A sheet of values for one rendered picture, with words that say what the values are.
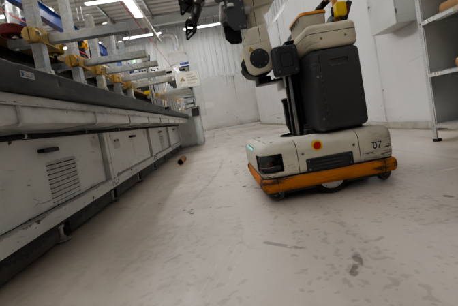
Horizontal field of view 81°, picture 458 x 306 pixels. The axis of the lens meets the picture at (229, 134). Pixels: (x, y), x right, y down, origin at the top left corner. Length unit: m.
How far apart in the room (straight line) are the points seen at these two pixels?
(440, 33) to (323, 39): 1.37
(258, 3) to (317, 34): 0.39
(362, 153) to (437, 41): 1.41
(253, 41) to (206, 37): 11.22
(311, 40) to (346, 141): 0.51
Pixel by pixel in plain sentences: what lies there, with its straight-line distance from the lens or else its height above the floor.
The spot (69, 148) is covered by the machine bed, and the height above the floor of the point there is 0.43.
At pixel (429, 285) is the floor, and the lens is 0.80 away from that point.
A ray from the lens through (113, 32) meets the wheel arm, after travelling 1.14.
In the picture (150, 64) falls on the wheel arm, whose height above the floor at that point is 0.81.
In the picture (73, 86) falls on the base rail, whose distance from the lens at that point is 1.25.
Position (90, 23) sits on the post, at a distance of 1.71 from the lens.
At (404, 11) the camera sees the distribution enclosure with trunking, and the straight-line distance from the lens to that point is 3.19.
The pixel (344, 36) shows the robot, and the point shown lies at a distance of 1.47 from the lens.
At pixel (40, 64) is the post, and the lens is 1.18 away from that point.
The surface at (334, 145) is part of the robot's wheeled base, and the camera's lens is 1.35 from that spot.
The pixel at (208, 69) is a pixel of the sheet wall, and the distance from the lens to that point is 12.38.
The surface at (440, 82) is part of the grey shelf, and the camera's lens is 2.59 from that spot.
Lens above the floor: 0.43
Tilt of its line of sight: 3 degrees down
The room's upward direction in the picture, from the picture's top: 10 degrees counter-clockwise
